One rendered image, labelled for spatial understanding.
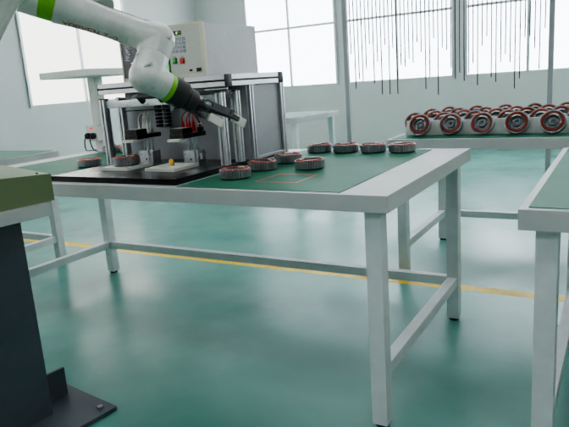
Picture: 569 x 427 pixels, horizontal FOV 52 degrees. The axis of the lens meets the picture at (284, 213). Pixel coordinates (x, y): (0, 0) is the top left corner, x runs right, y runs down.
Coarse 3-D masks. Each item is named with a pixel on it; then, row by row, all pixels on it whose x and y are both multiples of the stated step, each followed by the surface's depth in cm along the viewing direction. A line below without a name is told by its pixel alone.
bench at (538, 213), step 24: (552, 168) 186; (552, 192) 150; (528, 216) 135; (552, 216) 133; (552, 240) 137; (552, 264) 138; (552, 288) 139; (552, 312) 141; (552, 336) 142; (552, 360) 143; (552, 384) 145; (552, 408) 146
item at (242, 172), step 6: (222, 168) 210; (228, 168) 211; (234, 168) 212; (240, 168) 211; (246, 168) 206; (222, 174) 206; (228, 174) 204; (234, 174) 204; (240, 174) 204; (246, 174) 206
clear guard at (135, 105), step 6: (198, 90) 214; (204, 90) 217; (132, 102) 216; (138, 102) 215; (150, 102) 212; (156, 102) 210; (126, 108) 216; (132, 108) 214; (138, 108) 212; (144, 108) 211; (150, 108) 209; (156, 108) 208; (162, 108) 207; (168, 108) 205; (174, 108) 204
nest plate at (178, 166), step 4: (160, 164) 236; (164, 164) 235; (168, 164) 234; (176, 164) 232; (180, 164) 231; (184, 164) 230; (188, 164) 230; (192, 164) 230; (196, 164) 232; (148, 168) 228; (152, 168) 227; (156, 168) 226; (160, 168) 225; (164, 168) 224; (168, 168) 224; (172, 168) 223; (176, 168) 222; (180, 168) 224; (184, 168) 225; (188, 168) 228
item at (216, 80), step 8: (272, 72) 250; (280, 72) 256; (192, 80) 229; (200, 80) 227; (208, 80) 225; (216, 80) 224; (224, 80) 221; (232, 80) 225; (240, 80) 230; (248, 80) 235; (256, 80) 240; (264, 80) 245; (272, 80) 251; (280, 80) 257; (104, 88) 253; (112, 88) 251; (120, 88) 248; (128, 88) 246
